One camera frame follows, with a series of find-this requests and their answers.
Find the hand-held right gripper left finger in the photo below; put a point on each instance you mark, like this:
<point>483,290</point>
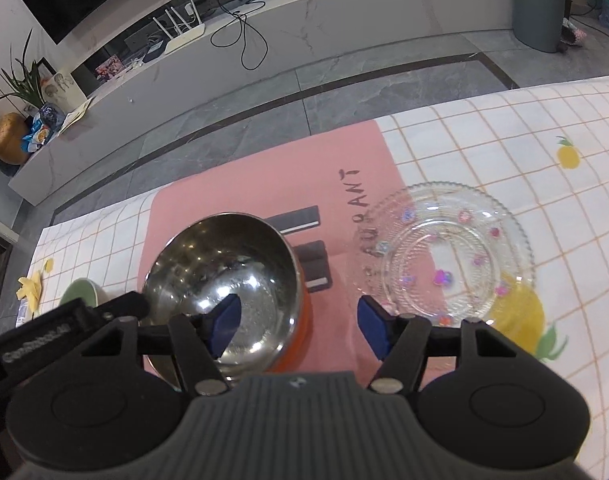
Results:
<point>227,322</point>

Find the blue snack packet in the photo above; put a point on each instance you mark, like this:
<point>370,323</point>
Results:
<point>42,127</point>

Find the sheets of paper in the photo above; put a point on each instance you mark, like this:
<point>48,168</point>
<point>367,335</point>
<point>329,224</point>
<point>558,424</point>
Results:
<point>77,112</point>

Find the brown woven basket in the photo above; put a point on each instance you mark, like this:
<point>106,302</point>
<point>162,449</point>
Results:
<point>7,140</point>

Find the pink fuzzy object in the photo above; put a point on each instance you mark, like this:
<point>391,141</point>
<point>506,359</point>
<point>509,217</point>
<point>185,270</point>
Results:
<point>574,35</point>

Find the green bowl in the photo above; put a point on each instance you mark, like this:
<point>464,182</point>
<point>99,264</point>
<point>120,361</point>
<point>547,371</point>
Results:
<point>79,290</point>

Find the colourful photo card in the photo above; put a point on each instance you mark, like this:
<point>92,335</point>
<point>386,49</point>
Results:
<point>109,67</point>

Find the pink placemat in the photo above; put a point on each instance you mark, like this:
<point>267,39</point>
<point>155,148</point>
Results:
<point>264,175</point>

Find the checkered fruit print tablecloth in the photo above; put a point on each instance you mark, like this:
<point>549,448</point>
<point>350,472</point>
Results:
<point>484,125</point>

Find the clear glass plate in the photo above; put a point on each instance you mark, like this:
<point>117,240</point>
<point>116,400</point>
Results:
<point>434,240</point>

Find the grey-green trash bin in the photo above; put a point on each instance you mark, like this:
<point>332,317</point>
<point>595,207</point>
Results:
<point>539,10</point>

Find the white router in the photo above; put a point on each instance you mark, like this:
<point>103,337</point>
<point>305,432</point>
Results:
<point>184,40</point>

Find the steel bowl with orange outside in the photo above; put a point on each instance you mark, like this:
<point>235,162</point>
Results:
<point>209,260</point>

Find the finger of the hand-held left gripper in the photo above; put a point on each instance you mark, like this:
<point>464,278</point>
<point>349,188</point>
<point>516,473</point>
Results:
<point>129,305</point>

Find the green potted plant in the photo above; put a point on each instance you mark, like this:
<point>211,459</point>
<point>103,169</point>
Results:
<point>27,82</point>

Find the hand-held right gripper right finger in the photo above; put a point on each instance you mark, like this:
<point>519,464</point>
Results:
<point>374,327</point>

